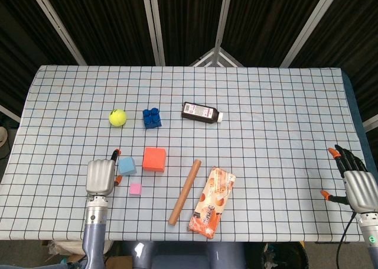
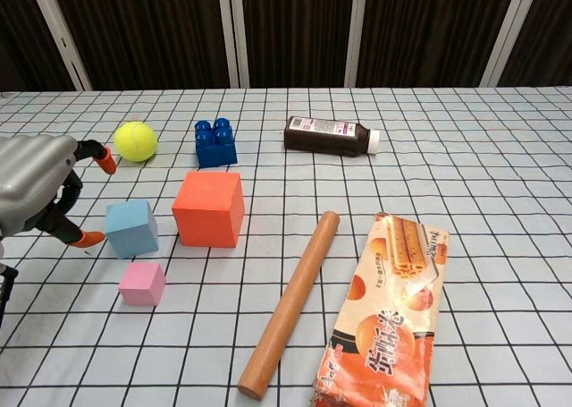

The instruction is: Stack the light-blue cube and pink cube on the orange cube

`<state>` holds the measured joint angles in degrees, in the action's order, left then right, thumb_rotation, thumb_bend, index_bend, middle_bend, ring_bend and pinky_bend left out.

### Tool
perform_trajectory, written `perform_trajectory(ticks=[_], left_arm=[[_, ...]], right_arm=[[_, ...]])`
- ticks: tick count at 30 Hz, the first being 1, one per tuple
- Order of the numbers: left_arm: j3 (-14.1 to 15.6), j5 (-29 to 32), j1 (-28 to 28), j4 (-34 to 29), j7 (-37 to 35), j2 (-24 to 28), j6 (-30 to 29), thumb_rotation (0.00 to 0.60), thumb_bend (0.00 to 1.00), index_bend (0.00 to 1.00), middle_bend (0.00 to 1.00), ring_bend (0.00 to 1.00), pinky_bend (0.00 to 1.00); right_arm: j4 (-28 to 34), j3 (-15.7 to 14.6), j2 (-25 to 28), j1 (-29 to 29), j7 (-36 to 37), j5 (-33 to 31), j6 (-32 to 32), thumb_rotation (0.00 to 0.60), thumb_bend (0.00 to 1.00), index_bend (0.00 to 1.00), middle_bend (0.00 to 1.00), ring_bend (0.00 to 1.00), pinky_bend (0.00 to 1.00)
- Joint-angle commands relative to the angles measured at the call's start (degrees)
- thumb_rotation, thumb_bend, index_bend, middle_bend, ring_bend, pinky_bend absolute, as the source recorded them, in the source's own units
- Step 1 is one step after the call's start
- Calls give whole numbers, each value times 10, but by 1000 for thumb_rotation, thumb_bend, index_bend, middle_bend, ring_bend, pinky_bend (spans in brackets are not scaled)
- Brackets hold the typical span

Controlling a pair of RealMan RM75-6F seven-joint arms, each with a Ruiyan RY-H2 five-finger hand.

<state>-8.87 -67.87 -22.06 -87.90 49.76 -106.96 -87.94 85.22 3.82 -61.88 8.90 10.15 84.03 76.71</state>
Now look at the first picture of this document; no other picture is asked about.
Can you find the brown bottle white cap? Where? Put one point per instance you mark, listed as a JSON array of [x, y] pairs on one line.
[[198, 112]]

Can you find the white double screen frame post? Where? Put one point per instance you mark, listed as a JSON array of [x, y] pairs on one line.
[[150, 25]]

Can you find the large orange foam cube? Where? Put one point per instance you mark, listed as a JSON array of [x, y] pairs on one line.
[[153, 159]]

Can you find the white triangular screen foot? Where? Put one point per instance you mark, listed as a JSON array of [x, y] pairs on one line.
[[216, 57]]

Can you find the blue-grey robot torso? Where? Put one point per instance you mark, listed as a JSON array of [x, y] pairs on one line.
[[177, 257]]

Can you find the medium light blue foam cube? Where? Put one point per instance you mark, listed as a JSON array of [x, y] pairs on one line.
[[127, 166]]

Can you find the white plastic bag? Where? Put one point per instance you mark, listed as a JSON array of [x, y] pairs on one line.
[[62, 246]]

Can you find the black trash bin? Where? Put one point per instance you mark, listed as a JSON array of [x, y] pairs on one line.
[[295, 257]]

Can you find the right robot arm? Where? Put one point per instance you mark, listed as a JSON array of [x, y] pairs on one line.
[[370, 236]]

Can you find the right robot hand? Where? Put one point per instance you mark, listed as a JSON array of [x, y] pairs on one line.
[[363, 192]]

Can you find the small pink foam cube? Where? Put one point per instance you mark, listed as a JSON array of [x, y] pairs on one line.
[[135, 189]]

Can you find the orange snack package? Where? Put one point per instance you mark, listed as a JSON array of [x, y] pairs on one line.
[[211, 204]]

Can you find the blue studded toy brick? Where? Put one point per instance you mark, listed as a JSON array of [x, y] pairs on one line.
[[152, 119]]

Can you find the checkered light blue tablecloth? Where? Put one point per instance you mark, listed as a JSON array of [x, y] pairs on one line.
[[265, 162]]

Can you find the white round object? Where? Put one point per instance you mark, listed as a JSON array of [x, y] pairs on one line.
[[3, 136]]

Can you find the wooden rolling pin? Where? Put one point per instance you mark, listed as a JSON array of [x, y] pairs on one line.
[[185, 192]]

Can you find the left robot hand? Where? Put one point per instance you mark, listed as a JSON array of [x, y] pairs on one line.
[[99, 177]]

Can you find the yellow tennis ball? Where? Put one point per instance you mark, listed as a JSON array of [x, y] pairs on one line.
[[118, 118]]

